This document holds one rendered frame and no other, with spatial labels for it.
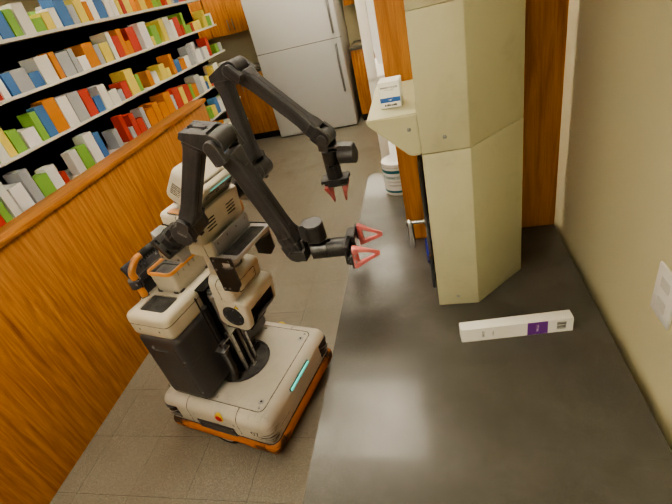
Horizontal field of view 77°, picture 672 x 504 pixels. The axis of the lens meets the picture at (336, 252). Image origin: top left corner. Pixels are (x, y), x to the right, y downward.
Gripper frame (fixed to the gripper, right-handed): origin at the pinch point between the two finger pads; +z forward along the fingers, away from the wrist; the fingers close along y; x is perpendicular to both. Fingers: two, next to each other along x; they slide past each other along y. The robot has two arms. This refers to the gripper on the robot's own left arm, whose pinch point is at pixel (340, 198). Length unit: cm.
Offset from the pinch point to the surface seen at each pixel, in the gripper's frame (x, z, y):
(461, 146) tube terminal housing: -46, -31, 42
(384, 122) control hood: -46, -40, 26
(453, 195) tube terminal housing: -46, -19, 39
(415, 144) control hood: -46, -34, 32
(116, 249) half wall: 54, 40, -162
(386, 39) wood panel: -9, -52, 26
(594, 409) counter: -82, 16, 63
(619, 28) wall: -35, -47, 76
